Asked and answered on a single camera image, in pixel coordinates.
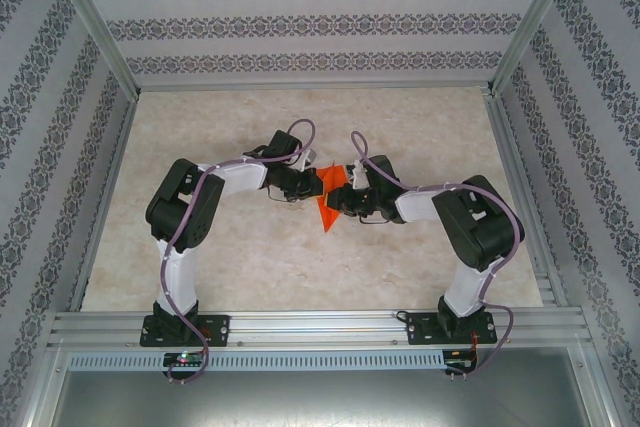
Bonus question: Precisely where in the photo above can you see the aluminium mounting rail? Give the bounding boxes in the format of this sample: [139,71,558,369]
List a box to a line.
[47,307,594,349]

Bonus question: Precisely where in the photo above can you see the aluminium frame cross bar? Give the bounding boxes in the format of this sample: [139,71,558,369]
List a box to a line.
[133,78,495,94]

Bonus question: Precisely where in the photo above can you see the slotted grey cable duct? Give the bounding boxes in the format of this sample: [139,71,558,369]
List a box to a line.
[67,350,476,371]

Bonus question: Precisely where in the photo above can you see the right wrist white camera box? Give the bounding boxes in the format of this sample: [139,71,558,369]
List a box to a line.
[346,160,369,189]

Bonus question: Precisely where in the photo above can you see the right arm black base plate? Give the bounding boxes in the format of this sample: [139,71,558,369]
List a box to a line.
[405,311,498,346]

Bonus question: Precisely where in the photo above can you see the aluminium side rail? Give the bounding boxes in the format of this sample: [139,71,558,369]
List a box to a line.
[482,91,570,308]
[67,94,140,313]

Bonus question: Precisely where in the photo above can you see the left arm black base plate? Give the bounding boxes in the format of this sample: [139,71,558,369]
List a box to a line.
[139,314,231,348]

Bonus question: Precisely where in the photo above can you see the orange square paper sheet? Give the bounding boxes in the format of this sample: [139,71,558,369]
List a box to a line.
[313,164,349,234]

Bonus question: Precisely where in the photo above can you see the aluminium frame post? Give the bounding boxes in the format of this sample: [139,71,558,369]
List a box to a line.
[42,0,142,98]
[488,0,585,96]

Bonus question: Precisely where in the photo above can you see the grey sheet metal tray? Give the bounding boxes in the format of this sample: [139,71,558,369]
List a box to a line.
[47,346,609,427]

